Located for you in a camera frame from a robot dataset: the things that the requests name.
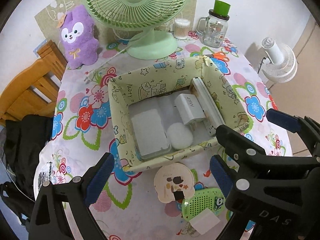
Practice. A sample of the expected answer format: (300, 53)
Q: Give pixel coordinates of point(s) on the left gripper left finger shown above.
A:
(49, 221)

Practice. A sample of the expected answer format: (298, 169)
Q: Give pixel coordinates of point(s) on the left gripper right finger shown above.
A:
(222, 174)

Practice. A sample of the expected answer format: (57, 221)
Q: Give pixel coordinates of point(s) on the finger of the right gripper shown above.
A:
(306, 128)
(253, 161)

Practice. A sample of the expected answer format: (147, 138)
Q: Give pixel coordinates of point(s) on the green perforated panda box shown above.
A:
(210, 198)

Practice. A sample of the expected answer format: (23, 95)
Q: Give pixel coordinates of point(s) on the white power strip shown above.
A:
(213, 117)

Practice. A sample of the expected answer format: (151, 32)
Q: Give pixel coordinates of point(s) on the white round puck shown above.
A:
(180, 136)

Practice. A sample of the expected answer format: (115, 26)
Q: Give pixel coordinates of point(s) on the white 45W charger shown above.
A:
(189, 110)

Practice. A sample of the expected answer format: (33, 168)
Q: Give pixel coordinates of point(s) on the clear rectangular plastic case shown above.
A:
(150, 135)

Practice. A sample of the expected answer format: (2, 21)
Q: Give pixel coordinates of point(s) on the beige cabinet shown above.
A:
(300, 96)

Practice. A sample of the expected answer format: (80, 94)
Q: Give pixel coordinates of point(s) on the white printed t-shirt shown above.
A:
(44, 170)

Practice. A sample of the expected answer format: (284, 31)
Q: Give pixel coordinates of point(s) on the floral tablecloth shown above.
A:
(128, 207)

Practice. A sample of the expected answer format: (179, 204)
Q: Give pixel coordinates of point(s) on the white standing fan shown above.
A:
(280, 64)

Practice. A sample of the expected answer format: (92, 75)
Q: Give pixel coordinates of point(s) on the black clothing pile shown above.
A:
(25, 140)

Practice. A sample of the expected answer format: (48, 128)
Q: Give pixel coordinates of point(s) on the wooden chair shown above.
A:
(32, 91)

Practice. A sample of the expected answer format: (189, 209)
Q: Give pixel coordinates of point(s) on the glass mason jar mug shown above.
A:
(213, 27)

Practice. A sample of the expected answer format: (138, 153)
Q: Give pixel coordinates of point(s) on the cotton swab jar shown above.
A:
(181, 28)

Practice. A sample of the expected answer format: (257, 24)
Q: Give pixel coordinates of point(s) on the purple plush toy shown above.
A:
(77, 37)

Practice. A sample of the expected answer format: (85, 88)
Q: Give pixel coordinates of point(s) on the green desk fan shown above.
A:
(143, 17)

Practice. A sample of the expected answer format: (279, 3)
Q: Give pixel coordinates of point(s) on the orange handled scissors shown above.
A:
(219, 55)

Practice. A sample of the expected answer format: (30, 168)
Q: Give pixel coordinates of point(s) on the beige patterned wall board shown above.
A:
(47, 20)

